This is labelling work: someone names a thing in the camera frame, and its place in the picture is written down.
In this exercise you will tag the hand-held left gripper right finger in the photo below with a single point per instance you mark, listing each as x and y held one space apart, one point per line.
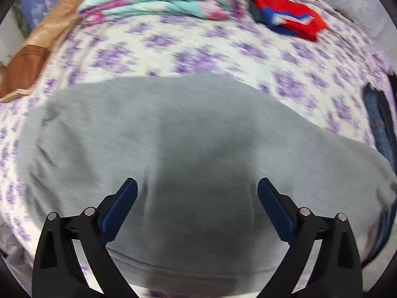
274 211

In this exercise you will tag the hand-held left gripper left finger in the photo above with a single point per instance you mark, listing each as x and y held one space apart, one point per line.
119 211

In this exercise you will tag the grey sweat pants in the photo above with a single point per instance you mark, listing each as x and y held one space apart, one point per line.
198 149

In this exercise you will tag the blue jeans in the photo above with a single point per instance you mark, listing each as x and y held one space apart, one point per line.
377 124

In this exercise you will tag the purple floral bedspread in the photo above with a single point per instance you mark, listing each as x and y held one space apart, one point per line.
201 49

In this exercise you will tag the brown satin pillow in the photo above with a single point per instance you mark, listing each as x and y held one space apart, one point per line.
40 43

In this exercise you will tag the folded red striped garment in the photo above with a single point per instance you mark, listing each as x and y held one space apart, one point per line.
288 12

